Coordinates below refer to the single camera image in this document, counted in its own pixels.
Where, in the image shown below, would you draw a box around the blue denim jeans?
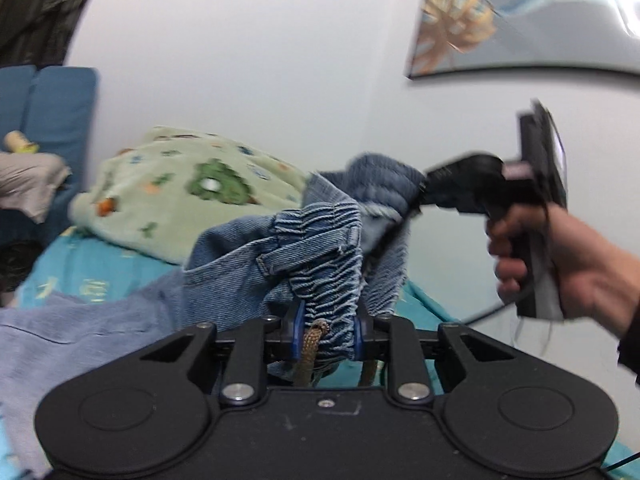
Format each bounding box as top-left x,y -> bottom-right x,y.
1,154 -> 423,478

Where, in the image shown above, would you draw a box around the person's right hand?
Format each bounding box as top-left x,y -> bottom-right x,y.
486,204 -> 639,338

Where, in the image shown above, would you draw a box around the green cartoon fleece blanket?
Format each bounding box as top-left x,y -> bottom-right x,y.
68,126 -> 308,264

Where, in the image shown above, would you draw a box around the teal patterned bed sheet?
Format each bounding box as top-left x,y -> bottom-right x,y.
0,224 -> 461,480

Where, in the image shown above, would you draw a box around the grey pillow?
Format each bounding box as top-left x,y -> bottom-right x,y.
0,152 -> 72,224

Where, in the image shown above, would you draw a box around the blue cushion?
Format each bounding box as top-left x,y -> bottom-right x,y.
1,65 -> 98,246

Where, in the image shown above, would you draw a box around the yellow plush toy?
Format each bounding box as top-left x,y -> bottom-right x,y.
3,130 -> 39,154

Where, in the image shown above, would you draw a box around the dark window curtain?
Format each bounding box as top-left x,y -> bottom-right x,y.
0,0 -> 88,68

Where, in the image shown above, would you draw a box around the framed leaf wall picture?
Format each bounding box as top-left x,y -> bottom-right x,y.
407,0 -> 639,79

